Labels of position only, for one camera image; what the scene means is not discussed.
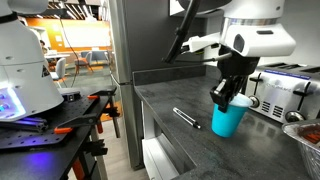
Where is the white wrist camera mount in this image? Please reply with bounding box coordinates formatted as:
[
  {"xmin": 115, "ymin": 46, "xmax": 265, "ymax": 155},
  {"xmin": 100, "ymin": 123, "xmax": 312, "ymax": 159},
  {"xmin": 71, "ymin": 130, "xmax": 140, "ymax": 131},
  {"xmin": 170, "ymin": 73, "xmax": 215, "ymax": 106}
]
[{"xmin": 181, "ymin": 32, "xmax": 223, "ymax": 55}]

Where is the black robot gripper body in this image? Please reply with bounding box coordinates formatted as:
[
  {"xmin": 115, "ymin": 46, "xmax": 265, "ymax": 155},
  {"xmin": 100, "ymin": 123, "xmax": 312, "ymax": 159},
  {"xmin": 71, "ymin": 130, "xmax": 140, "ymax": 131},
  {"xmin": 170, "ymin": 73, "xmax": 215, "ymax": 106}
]
[{"xmin": 216, "ymin": 46, "xmax": 261, "ymax": 81}]

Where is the seated person in background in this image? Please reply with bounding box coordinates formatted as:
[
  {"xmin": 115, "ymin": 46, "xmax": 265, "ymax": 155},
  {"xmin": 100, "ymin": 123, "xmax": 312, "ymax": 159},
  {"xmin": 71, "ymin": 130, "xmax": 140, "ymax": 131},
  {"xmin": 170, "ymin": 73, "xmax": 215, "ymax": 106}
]
[{"xmin": 39, "ymin": 39, "xmax": 50, "ymax": 56}]

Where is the small black box device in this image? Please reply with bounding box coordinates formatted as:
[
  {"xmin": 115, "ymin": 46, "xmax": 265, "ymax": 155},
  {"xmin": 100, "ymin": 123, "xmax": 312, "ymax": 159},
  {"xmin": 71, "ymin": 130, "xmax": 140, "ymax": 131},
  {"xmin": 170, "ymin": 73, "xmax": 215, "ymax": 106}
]
[{"xmin": 59, "ymin": 90, "xmax": 82, "ymax": 103}]

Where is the grey office chair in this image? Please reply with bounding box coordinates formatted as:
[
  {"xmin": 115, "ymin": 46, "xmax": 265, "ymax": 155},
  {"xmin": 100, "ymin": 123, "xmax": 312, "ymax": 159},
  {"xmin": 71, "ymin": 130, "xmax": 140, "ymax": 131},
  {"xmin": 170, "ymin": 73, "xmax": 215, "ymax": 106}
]
[{"xmin": 49, "ymin": 57, "xmax": 68, "ymax": 89}]

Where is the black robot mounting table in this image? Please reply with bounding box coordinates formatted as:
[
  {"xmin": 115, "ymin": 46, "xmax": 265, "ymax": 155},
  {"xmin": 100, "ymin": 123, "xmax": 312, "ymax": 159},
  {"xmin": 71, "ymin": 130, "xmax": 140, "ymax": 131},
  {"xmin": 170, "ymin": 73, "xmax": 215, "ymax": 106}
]
[{"xmin": 0, "ymin": 85, "xmax": 118, "ymax": 180}]

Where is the black and silver pen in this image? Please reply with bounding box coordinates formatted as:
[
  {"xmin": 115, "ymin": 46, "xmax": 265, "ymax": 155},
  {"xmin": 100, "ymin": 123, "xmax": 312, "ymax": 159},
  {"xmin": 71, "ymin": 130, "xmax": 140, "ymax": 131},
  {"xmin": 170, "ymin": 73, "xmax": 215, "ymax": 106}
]
[{"xmin": 172, "ymin": 106, "xmax": 202, "ymax": 130}]

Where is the black and silver toaster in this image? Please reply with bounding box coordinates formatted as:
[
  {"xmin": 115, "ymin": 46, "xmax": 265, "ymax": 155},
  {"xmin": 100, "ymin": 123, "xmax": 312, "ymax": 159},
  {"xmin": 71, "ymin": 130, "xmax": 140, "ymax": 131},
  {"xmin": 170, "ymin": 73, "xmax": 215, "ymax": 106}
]
[{"xmin": 244, "ymin": 62, "xmax": 320, "ymax": 124}]

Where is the black orange bar clamp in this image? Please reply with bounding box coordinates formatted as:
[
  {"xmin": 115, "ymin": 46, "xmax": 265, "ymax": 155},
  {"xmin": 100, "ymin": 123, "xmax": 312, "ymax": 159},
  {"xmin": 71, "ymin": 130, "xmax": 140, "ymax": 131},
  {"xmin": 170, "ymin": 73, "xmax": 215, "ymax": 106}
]
[
  {"xmin": 53, "ymin": 113, "xmax": 101, "ymax": 136},
  {"xmin": 87, "ymin": 85, "xmax": 122, "ymax": 139},
  {"xmin": 71, "ymin": 139, "xmax": 109, "ymax": 180}
]

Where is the white lower cabinet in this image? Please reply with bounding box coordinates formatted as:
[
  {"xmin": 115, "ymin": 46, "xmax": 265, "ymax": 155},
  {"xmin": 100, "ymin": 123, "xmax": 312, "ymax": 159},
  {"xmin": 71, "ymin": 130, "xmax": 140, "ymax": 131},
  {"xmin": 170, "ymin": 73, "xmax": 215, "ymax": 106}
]
[{"xmin": 141, "ymin": 99, "xmax": 198, "ymax": 180}]

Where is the brown wooden chair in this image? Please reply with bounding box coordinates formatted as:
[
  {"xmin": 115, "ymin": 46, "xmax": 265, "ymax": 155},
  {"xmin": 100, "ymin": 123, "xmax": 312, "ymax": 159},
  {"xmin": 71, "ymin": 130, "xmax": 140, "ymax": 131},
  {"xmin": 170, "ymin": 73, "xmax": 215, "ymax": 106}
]
[{"xmin": 74, "ymin": 50, "xmax": 95, "ymax": 75}]

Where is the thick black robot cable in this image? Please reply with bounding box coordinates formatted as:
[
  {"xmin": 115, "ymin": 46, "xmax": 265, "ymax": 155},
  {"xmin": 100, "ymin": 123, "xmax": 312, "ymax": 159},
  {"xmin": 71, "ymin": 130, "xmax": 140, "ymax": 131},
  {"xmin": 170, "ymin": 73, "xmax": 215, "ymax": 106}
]
[{"xmin": 162, "ymin": 0, "xmax": 203, "ymax": 65}]

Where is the aluminium foil tray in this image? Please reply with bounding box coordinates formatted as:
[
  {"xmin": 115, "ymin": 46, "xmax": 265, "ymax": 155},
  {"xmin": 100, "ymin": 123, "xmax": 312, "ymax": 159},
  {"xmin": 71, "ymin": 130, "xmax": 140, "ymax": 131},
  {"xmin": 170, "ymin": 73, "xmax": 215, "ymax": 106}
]
[{"xmin": 281, "ymin": 118, "xmax": 320, "ymax": 180}]

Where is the red food in tray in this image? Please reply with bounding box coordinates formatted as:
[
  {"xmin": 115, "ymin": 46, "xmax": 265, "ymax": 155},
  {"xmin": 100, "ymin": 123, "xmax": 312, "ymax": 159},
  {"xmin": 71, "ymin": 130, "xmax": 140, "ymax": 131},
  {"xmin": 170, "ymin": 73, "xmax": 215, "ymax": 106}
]
[{"xmin": 296, "ymin": 123, "xmax": 320, "ymax": 145}]

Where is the stainless steel refrigerator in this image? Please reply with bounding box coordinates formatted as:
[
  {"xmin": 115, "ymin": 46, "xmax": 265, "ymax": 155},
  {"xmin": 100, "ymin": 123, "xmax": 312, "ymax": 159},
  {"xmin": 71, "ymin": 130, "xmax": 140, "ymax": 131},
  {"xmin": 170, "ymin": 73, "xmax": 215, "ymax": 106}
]
[{"xmin": 108, "ymin": 0, "xmax": 214, "ymax": 171}]

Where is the thin hanging black cable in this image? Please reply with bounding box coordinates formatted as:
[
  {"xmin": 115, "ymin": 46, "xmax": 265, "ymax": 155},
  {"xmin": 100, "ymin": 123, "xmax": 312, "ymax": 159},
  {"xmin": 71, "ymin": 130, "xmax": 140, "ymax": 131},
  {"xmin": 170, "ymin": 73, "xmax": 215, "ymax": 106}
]
[{"xmin": 59, "ymin": 16, "xmax": 80, "ymax": 88}]

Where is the blue plastic cup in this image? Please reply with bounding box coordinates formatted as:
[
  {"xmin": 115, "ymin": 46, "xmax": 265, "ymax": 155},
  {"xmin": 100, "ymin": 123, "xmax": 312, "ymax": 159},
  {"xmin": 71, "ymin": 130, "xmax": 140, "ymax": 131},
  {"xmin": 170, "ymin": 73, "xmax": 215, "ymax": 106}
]
[{"xmin": 211, "ymin": 93, "xmax": 254, "ymax": 139}]

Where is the aluminium extrusion bar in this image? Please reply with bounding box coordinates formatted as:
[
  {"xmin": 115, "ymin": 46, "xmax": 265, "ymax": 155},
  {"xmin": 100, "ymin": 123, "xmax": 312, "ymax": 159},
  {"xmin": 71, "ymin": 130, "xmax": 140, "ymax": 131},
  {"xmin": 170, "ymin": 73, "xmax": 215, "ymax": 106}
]
[{"xmin": 0, "ymin": 116, "xmax": 49, "ymax": 133}]

